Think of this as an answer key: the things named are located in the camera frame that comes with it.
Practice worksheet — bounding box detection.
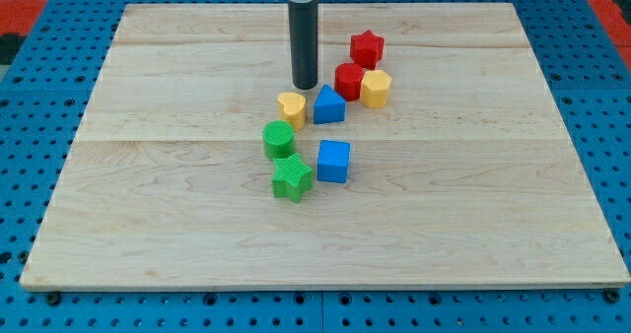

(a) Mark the red star block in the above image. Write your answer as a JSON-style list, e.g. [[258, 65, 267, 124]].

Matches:
[[350, 30, 385, 70]]

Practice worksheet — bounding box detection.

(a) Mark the blue cube block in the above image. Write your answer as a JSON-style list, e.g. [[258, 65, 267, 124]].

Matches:
[[316, 140, 351, 183]]

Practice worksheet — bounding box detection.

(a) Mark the green cylinder block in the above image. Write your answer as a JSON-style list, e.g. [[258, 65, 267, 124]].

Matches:
[[262, 120, 295, 160]]

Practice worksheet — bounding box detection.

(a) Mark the blue triangle block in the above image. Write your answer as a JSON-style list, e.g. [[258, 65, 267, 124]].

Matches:
[[314, 85, 346, 124]]

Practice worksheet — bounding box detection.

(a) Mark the light wooden board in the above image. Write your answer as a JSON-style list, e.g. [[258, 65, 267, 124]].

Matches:
[[21, 3, 630, 292]]

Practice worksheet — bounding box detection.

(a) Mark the yellow heart block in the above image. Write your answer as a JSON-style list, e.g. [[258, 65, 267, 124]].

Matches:
[[277, 92, 307, 131]]

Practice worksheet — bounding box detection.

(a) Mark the red cylinder block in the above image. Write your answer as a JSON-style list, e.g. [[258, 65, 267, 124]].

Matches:
[[334, 62, 364, 101]]

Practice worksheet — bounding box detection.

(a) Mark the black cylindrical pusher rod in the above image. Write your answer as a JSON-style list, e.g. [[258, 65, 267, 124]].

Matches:
[[288, 0, 318, 90]]

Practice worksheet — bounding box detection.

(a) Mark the green star block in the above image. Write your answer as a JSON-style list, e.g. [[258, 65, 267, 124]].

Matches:
[[271, 153, 314, 203]]

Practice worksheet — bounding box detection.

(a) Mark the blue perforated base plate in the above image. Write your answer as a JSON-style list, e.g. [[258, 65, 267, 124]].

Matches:
[[1, 0, 630, 332]]

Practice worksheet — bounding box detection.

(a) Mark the yellow hexagon block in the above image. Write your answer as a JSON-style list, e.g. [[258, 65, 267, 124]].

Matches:
[[360, 70, 392, 108]]

